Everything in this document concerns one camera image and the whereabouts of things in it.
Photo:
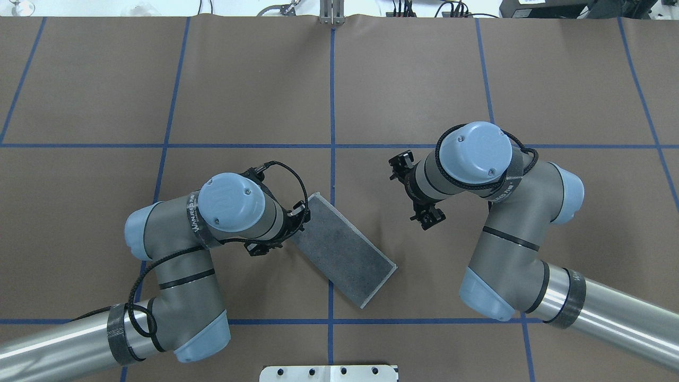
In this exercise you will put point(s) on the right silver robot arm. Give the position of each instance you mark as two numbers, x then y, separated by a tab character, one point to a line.
505	275

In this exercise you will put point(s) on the pink and grey towel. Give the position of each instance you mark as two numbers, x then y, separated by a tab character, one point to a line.
342	253

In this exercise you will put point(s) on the white mounting plate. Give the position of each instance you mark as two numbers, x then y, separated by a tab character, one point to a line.
356	372

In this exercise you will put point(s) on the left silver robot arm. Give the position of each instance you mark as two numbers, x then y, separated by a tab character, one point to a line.
176	304

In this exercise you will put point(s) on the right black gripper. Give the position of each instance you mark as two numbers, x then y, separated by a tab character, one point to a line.
409	182

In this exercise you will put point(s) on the aluminium frame post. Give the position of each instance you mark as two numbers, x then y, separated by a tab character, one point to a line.
331	12

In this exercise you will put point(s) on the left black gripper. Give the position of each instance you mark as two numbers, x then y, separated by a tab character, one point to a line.
289	229

